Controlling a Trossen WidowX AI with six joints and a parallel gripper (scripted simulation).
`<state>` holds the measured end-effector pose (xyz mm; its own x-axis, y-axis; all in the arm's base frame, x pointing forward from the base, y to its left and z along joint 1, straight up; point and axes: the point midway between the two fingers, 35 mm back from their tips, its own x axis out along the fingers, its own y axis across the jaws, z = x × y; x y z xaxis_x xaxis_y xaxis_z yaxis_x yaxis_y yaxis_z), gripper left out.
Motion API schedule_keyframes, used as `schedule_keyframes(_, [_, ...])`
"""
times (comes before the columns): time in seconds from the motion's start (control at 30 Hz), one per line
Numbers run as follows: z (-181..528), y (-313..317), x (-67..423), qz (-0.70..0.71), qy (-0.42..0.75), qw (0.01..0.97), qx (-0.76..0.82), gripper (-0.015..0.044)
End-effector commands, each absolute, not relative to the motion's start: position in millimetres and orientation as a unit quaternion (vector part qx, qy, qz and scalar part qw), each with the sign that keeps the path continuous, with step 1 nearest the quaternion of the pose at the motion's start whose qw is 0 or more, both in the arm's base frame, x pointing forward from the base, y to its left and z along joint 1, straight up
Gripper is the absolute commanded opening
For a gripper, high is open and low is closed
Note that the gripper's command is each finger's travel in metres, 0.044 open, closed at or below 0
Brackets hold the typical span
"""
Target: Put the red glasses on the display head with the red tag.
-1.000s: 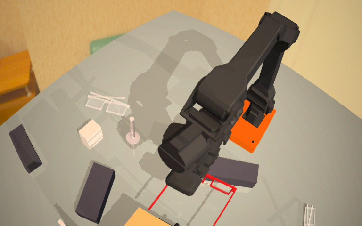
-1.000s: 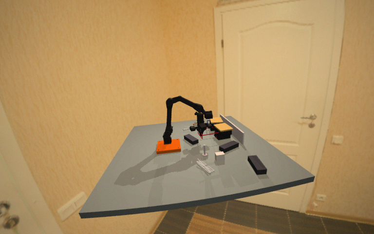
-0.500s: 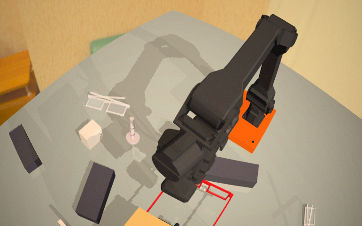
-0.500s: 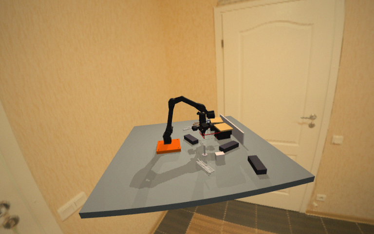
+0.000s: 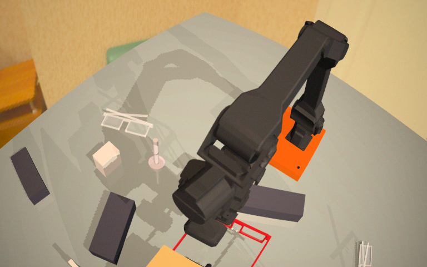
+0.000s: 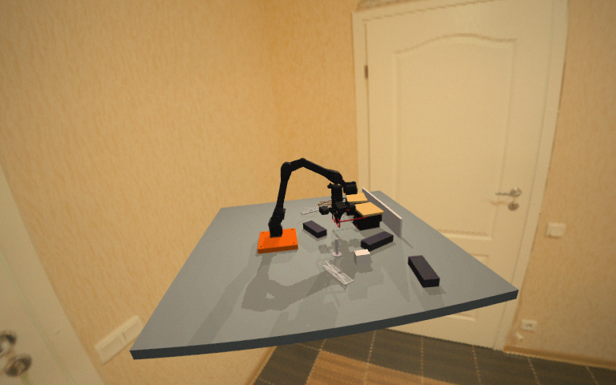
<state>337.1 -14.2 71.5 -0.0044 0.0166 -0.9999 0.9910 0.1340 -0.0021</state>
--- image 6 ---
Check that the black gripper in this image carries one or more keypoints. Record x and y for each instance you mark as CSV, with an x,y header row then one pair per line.
x,y
324,210

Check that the white flat panel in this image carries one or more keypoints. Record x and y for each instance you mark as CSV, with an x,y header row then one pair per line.
x,y
393,221

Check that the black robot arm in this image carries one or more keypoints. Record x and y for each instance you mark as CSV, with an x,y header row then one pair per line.
x,y
349,188

